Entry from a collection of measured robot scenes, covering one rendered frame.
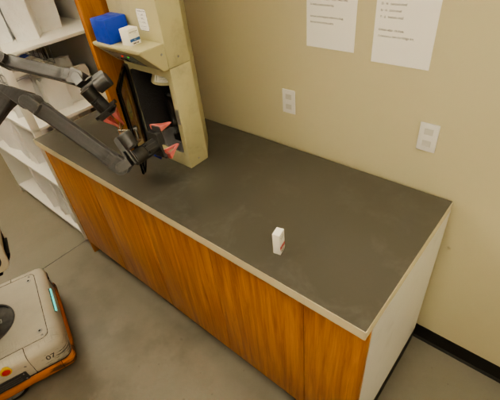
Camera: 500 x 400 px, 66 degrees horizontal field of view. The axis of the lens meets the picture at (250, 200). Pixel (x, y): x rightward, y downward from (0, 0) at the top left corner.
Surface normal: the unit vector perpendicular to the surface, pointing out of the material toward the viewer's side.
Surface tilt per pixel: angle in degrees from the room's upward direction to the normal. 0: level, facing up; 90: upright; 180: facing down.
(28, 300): 0
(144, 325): 0
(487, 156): 90
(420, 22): 90
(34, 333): 0
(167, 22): 90
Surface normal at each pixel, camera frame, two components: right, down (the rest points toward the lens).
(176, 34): 0.76, 0.35
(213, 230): -0.09, -0.78
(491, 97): -0.64, 0.52
